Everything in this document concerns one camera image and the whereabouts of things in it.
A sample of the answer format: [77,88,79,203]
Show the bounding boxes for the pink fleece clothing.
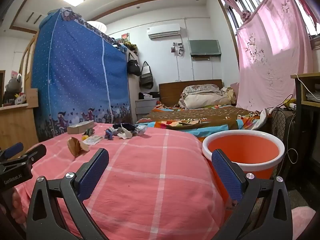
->
[291,205,317,240]

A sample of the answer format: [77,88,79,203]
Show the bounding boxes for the white bowl red inside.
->
[202,130,285,210]

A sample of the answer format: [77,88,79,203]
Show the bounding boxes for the wooden desk with black frame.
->
[290,72,320,180]

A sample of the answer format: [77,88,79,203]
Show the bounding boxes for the pillows on bed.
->
[180,84,223,97]

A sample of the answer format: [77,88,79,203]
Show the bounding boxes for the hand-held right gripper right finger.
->
[211,149,293,240]

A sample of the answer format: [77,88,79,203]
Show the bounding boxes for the white lampshade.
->
[86,21,107,34]

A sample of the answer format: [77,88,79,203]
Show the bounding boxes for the crumpled brown paper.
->
[67,137,90,157]

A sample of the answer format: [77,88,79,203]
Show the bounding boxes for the black handbag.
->
[127,52,142,77]

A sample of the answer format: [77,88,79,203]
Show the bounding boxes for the wall hooks with items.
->
[171,42,185,57]

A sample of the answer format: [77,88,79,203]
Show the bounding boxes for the clutter on wardrobe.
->
[110,32,138,53]

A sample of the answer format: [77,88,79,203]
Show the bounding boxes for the cardboard tissue box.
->
[67,121,95,134]

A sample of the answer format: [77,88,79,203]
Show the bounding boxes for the pink checked blanket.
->
[15,122,227,240]

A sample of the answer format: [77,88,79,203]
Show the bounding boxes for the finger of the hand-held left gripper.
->
[0,142,24,161]
[19,144,47,166]

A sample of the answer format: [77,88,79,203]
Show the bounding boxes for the colourful printed bedspread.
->
[135,104,272,138]

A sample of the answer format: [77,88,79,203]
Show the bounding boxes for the person's left hand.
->
[10,187,29,223]

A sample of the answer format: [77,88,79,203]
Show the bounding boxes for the white drawer cabinet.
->
[135,97,160,123]

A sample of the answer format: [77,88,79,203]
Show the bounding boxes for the white air conditioner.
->
[146,24,181,40]

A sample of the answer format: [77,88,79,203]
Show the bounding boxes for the black items on cabinet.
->
[139,92,160,100]

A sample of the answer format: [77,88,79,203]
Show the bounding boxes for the pink hanging sheet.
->
[235,0,314,113]

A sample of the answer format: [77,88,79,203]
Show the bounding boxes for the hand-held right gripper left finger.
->
[26,148,110,240]

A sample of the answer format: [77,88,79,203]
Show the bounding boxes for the wooden side cabinet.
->
[0,87,39,160]

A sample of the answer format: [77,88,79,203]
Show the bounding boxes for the beige pillow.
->
[178,93,231,110]

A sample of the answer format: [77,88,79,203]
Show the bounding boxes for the crumpled silver wrapper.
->
[135,125,148,137]

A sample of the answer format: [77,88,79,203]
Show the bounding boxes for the white cable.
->
[294,74,312,98]

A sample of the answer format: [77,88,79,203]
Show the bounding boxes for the green covered wall unit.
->
[188,39,222,56]

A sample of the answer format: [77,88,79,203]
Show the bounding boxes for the grey tote bag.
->
[139,61,153,89]

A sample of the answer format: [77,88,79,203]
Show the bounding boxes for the cream cloth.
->
[220,86,237,105]

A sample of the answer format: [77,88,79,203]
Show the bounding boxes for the black floor fan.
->
[269,107,295,178]

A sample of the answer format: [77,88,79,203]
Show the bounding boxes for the stack of papers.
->
[306,90,320,103]

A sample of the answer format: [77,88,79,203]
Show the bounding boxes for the crumpled white paper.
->
[117,124,133,140]

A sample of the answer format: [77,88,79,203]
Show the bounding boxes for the wooden bed headboard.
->
[159,79,223,105]

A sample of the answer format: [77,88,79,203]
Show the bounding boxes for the white medicine sachet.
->
[83,135,103,145]

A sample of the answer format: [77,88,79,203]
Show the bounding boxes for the red curtain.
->
[301,0,320,25]

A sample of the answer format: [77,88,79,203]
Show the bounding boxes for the grey plush toy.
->
[2,70,28,105]

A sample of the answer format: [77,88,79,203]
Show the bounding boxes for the blue dotted wardrobe cover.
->
[31,8,133,143]

